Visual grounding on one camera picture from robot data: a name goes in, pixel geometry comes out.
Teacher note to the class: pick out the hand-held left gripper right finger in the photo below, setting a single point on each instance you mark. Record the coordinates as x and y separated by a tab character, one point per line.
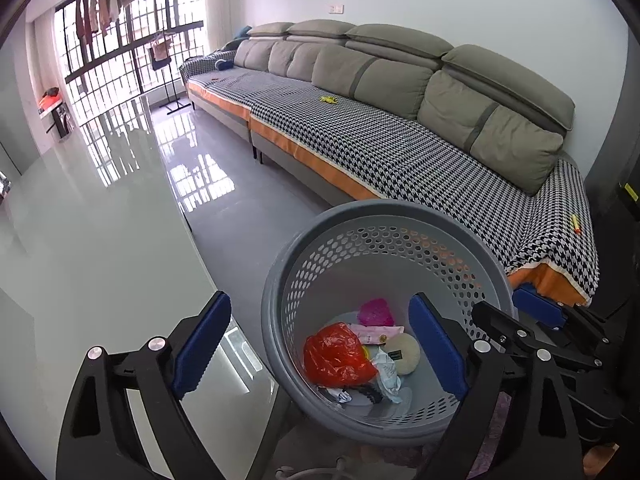
437	350

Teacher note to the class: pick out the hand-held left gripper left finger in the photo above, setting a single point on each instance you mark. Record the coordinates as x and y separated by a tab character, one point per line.
200	350

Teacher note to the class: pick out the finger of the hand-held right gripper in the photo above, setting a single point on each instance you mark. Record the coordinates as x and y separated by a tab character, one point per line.
500	322
542	306

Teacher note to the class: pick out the beige plush ball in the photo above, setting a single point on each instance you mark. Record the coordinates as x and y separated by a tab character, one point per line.
402	355

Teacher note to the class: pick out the white plastic packet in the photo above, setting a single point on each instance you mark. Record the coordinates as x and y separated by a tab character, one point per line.
386	372

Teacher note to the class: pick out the pink snack wrapper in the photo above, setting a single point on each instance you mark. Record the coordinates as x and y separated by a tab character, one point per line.
380	332

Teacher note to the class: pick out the pink plastic mesh piece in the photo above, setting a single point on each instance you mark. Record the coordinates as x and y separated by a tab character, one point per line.
375	312

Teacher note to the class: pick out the grey perforated plastic basket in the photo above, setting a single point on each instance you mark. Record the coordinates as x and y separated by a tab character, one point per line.
450	260

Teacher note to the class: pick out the red plastic bag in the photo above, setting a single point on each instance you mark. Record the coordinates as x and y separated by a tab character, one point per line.
335	355

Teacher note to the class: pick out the yellow red toy marker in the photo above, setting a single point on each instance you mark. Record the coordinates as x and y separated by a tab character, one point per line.
576	223

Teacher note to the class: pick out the houndstooth sofa cover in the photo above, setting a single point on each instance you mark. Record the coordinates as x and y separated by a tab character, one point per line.
220	82
400	150

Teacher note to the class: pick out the grey fabric sofa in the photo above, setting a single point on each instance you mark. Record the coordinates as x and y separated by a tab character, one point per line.
400	70

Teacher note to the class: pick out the small yellow toy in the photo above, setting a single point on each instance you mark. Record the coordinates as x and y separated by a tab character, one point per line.
328	100

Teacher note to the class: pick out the small white side table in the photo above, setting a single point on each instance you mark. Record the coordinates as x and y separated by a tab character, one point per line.
55	117

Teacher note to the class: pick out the dark blue cushion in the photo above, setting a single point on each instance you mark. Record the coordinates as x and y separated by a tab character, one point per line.
222	64

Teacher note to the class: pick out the standing clothes rack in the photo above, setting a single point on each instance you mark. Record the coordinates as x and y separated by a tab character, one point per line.
160	55

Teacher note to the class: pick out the black window grille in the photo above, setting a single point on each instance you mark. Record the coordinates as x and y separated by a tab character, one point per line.
125	50

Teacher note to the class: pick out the teal cloth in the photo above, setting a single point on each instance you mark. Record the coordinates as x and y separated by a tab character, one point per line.
243	31

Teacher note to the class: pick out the white wall switch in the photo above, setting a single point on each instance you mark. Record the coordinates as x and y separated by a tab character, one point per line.
336	8

